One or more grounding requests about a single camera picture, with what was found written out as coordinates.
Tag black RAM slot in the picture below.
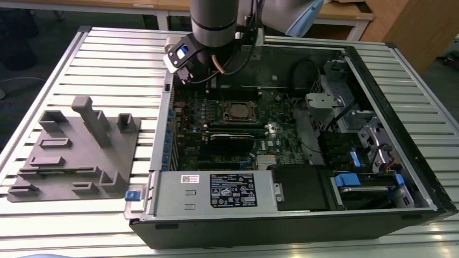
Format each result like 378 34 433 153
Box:
206 122 269 129

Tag silver metal drive cage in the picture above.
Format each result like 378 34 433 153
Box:
304 60 380 132

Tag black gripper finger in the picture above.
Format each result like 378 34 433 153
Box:
205 73 221 95

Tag silver power supply unit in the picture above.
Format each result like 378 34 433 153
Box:
152 169 278 216

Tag black slanting cable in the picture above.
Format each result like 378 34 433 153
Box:
324 98 357 132

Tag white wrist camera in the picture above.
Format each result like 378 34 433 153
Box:
162 34 201 85

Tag wooden desk white frame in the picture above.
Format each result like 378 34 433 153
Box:
166 0 376 41
0 0 169 30

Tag small blue disk carrier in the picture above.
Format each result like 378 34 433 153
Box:
346 150 362 167

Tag thick black looped cable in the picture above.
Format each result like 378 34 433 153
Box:
292 58 321 91

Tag copper coloured hose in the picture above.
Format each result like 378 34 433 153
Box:
210 55 226 74

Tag black chair base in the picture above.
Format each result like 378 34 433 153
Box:
435 36 459 71

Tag green motherboard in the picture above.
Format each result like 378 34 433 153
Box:
170 85 312 171

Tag wooden cabinet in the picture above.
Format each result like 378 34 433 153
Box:
361 0 459 75

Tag black open PC case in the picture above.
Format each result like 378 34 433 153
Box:
122 36 459 249

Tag black plastic shroud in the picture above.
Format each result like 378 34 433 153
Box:
270 163 340 211

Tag black disk bay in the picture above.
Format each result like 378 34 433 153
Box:
317 131 365 166

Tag coloured power wires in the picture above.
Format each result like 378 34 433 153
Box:
378 157 400 173

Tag black graphics card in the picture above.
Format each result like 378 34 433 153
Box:
209 133 256 159

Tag gray parts rack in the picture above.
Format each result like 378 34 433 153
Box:
5 95 142 203

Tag metal socket cover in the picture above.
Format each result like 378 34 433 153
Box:
222 101 260 124

